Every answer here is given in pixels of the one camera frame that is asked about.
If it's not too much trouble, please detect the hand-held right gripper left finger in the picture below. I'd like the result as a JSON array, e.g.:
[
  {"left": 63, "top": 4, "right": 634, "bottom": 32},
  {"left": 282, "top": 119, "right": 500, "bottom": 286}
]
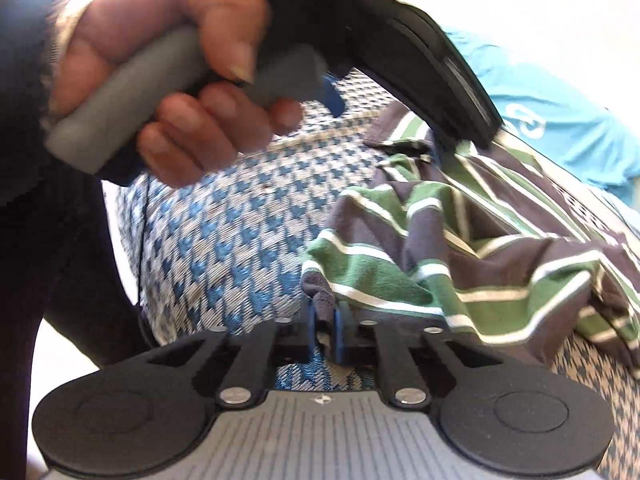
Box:
[{"left": 146, "top": 304, "right": 318, "bottom": 409}]

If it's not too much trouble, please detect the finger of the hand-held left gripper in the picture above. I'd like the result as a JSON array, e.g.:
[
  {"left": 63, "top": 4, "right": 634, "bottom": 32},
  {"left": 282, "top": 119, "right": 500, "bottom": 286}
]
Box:
[{"left": 432, "top": 132, "right": 463, "bottom": 168}]

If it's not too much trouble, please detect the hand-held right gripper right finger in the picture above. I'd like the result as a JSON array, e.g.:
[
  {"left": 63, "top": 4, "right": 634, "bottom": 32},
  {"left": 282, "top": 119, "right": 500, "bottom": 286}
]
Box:
[{"left": 333, "top": 307, "right": 507, "bottom": 409}]

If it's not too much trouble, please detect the green grey striped t-shirt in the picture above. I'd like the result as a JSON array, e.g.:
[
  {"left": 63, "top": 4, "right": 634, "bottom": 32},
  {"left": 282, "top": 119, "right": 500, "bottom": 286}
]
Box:
[{"left": 300, "top": 101, "right": 640, "bottom": 377}]

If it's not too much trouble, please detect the person's left forearm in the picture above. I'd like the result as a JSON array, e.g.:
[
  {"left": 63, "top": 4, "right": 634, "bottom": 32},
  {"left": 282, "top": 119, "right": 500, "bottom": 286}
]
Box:
[{"left": 0, "top": 0, "right": 83, "bottom": 128}]

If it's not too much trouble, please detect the person's left hand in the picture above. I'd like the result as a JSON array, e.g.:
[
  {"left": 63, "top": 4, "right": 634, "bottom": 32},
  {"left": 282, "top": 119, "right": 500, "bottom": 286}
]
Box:
[{"left": 50, "top": 0, "right": 304, "bottom": 189}]

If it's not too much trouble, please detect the turquoise airplane print sheet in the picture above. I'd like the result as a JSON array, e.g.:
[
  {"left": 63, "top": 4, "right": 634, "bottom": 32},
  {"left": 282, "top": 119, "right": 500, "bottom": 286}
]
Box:
[{"left": 440, "top": 27, "right": 640, "bottom": 207}]

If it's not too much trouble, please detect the blue beige houndstooth mat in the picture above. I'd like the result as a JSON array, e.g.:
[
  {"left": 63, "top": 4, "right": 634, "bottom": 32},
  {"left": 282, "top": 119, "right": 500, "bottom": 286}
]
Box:
[{"left": 114, "top": 67, "right": 640, "bottom": 480}]

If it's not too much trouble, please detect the person's dark clothing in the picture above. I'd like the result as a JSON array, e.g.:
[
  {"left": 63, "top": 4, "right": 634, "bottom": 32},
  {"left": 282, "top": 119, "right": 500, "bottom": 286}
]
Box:
[{"left": 0, "top": 110, "right": 157, "bottom": 480}]

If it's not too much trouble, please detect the thin black cable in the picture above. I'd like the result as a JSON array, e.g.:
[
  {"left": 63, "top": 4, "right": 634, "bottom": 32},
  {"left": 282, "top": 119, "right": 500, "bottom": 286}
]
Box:
[{"left": 135, "top": 174, "right": 152, "bottom": 313}]

